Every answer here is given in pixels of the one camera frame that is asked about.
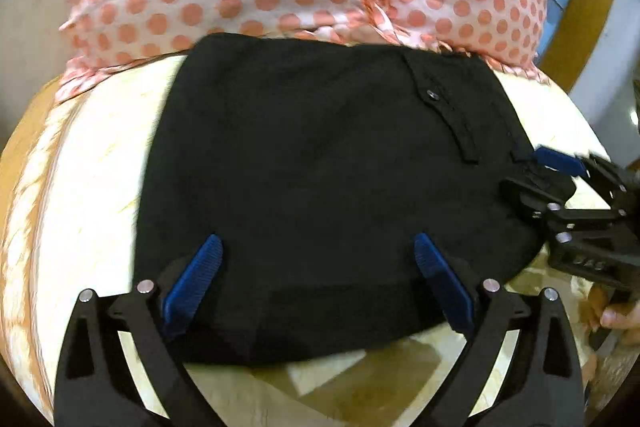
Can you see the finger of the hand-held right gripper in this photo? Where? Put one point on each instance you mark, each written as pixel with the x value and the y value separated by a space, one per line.
pixel 530 199
pixel 557 159

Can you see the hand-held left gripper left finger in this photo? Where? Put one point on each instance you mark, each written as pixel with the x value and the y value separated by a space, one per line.
pixel 195 283

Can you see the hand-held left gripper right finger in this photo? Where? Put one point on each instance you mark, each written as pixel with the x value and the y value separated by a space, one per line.
pixel 445 283

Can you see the black pants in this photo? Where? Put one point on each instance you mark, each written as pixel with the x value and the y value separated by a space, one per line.
pixel 320 187

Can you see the person's right hand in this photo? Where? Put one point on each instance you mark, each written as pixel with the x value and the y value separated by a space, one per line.
pixel 617 319

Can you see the wooden window frame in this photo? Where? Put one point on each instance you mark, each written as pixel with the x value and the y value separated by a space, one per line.
pixel 595 22

